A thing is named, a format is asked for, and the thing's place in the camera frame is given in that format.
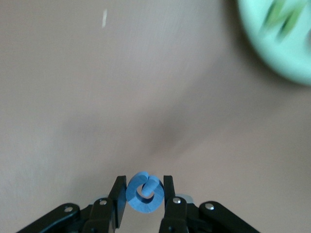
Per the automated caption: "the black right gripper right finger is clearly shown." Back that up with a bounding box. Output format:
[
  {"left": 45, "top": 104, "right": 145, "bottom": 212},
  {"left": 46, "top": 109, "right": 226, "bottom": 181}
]
[{"left": 159, "top": 175, "right": 262, "bottom": 233}]

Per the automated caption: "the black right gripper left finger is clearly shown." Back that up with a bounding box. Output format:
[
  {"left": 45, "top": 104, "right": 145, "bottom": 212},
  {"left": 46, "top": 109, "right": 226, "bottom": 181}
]
[{"left": 16, "top": 175, "right": 127, "bottom": 233}]

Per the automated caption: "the blue letter G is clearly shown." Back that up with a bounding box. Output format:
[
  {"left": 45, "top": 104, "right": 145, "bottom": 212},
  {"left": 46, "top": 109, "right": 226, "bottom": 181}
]
[{"left": 125, "top": 171, "right": 164, "bottom": 215}]

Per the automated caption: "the green letter N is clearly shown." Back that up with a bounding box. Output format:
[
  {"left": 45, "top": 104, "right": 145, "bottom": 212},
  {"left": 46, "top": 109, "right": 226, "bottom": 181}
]
[{"left": 259, "top": 0, "right": 311, "bottom": 43}]

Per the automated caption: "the light green plate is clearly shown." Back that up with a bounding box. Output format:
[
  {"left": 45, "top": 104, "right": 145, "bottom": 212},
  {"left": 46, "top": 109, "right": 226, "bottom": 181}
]
[{"left": 237, "top": 0, "right": 311, "bottom": 87}]

